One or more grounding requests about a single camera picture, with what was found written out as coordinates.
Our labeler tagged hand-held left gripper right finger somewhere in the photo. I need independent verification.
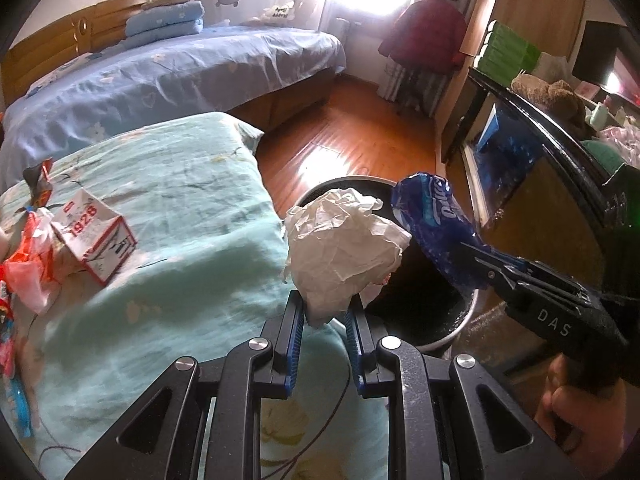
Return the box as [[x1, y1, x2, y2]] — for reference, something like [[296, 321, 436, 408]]
[[345, 294, 586, 480]]

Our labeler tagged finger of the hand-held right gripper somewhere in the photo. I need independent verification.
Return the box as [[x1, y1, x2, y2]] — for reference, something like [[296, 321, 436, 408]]
[[457, 240, 591, 302], [479, 266, 525, 307]]

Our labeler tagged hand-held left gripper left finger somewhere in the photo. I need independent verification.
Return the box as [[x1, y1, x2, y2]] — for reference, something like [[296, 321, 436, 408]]
[[65, 290, 306, 480]]

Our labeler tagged white bin with black bag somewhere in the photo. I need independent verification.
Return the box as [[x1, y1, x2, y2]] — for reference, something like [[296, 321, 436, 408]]
[[292, 175, 483, 353]]

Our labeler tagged blue snack wrapper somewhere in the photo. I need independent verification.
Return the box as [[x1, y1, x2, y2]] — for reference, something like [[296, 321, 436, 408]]
[[391, 172, 493, 306]]

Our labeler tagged white paper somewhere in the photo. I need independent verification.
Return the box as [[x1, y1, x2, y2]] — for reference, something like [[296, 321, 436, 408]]
[[282, 187, 413, 330]]

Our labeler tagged person's right hand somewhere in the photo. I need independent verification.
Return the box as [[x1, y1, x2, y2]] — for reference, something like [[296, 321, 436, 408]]
[[532, 355, 631, 461]]

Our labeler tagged green cloth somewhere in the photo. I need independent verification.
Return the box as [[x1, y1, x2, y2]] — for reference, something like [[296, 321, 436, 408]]
[[580, 140, 626, 171]]

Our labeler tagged black desk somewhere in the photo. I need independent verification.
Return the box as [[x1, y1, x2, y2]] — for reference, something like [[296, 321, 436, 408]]
[[442, 67, 640, 271]]

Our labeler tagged pink plastic bag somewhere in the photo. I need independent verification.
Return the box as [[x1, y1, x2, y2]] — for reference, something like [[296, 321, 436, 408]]
[[597, 125, 640, 166]]

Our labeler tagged teal floral blanket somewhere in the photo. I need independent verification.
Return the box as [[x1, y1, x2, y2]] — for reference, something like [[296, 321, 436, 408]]
[[0, 111, 396, 480]]

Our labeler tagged brown teddy bear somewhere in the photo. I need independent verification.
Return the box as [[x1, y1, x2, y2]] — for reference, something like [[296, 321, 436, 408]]
[[510, 74, 588, 128]]

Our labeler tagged patterned curtain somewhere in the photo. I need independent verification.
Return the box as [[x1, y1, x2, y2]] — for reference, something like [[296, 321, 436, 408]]
[[377, 0, 496, 117]]

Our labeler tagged stack of green boxes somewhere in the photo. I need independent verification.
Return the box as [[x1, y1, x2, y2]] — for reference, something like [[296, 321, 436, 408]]
[[475, 20, 543, 76]]

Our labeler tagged red and white carton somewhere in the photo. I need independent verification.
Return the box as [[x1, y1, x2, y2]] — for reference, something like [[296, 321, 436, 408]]
[[50, 190, 138, 287]]

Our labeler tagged black monitor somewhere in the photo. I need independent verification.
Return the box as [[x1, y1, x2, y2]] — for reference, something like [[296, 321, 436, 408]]
[[572, 20, 631, 83]]

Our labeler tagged dark red jacket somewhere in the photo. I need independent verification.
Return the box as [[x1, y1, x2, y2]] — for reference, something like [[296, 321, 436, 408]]
[[377, 0, 468, 68]]

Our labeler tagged wooden wardrobe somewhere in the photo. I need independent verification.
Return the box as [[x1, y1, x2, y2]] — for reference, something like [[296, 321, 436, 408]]
[[460, 0, 588, 61]]

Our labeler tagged orange and white plastic bag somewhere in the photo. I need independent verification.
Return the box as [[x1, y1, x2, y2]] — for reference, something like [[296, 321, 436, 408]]
[[0, 207, 68, 316]]

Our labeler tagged blue stick wrapper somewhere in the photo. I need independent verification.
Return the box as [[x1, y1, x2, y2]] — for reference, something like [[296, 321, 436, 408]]
[[10, 375, 36, 438]]

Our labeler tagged red snack packet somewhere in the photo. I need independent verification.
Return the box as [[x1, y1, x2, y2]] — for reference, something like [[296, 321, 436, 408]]
[[0, 265, 18, 381]]

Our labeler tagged bed with blue sheet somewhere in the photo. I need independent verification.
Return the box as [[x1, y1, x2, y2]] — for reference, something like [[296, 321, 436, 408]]
[[0, 27, 348, 191]]

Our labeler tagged red and black snack wrapper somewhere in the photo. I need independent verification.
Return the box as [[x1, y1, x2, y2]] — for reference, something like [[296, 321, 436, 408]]
[[22, 157, 56, 211]]

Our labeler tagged small white bin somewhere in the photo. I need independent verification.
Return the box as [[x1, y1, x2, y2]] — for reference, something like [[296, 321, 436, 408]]
[[330, 17, 351, 48]]

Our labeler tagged folded blue quilt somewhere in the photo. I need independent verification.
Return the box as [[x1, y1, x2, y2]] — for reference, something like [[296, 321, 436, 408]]
[[124, 0, 206, 38]]

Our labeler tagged wooden headboard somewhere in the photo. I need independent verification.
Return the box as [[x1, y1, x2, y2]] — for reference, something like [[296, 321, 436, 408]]
[[2, 0, 160, 106]]

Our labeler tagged white mesh bed rail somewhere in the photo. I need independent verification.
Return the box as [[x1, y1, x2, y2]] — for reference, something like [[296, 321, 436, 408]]
[[165, 0, 331, 31]]

